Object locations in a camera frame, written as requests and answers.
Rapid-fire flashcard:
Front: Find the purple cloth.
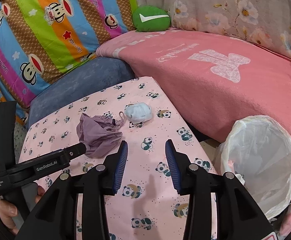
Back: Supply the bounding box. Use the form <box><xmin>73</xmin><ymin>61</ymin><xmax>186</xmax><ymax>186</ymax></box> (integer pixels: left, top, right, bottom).
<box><xmin>76</xmin><ymin>112</ymin><xmax>126</xmax><ymax>159</ymax></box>

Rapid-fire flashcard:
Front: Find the light blue balled sock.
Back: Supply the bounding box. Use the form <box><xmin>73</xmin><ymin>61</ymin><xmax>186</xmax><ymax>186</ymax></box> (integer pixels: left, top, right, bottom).
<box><xmin>124</xmin><ymin>102</ymin><xmax>153</xmax><ymax>124</ymax></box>

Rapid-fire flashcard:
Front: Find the white cloth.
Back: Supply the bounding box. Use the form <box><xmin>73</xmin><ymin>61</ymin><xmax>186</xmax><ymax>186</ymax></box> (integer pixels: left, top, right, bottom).
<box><xmin>235</xmin><ymin>173</ymin><xmax>245</xmax><ymax>186</ymax></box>

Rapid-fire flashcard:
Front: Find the white bag lined trash bin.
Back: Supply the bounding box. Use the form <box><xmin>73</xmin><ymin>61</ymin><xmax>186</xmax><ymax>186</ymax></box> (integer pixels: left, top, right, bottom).
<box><xmin>213</xmin><ymin>115</ymin><xmax>291</xmax><ymax>219</ymax></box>

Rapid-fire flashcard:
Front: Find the person's left hand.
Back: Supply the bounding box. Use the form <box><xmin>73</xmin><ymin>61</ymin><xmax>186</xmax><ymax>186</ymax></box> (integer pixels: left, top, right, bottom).
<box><xmin>0</xmin><ymin>185</ymin><xmax>46</xmax><ymax>235</ymax></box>

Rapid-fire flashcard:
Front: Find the pink panda print cloth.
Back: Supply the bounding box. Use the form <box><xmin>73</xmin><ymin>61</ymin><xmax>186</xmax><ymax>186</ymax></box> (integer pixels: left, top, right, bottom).
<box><xmin>20</xmin><ymin>77</ymin><xmax>215</xmax><ymax>239</ymax></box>

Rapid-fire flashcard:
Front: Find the blue grey cushion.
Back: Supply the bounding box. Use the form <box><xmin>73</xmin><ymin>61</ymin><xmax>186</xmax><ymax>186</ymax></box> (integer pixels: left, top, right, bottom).
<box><xmin>26</xmin><ymin>57</ymin><xmax>135</xmax><ymax>129</ymax></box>

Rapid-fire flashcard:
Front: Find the pink blanket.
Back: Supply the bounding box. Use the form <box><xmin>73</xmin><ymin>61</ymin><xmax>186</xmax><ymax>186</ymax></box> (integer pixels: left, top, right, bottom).
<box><xmin>96</xmin><ymin>29</ymin><xmax>291</xmax><ymax>142</ymax></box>

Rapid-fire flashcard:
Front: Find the colourful monkey print quilt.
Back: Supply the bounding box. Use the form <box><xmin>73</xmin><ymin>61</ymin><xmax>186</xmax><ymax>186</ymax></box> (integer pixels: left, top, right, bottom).
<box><xmin>0</xmin><ymin>0</ymin><xmax>137</xmax><ymax>124</ymax></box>

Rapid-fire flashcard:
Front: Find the green round cushion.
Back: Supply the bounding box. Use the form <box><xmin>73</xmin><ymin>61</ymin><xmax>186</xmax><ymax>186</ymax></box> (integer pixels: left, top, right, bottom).
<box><xmin>132</xmin><ymin>5</ymin><xmax>171</xmax><ymax>32</ymax></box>

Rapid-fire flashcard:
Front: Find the grey floral pillow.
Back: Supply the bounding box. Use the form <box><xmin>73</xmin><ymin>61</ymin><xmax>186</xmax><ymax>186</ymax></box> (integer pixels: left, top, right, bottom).
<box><xmin>137</xmin><ymin>0</ymin><xmax>291</xmax><ymax>59</ymax></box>

